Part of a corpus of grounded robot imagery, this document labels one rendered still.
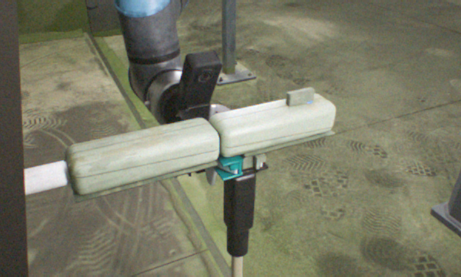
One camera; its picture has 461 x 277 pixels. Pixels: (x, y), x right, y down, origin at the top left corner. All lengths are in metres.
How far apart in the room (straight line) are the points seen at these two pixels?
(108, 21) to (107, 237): 1.69
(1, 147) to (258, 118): 0.27
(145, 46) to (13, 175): 0.43
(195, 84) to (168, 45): 0.15
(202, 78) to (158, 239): 0.60
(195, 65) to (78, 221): 0.72
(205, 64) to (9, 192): 0.31
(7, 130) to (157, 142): 0.18
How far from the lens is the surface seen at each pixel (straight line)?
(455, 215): 1.26
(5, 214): 0.31
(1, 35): 0.26
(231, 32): 1.90
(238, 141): 0.45
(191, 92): 0.57
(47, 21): 2.54
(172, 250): 1.03
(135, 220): 1.12
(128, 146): 0.42
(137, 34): 0.68
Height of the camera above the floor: 0.80
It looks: 32 degrees down
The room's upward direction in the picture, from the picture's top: straight up
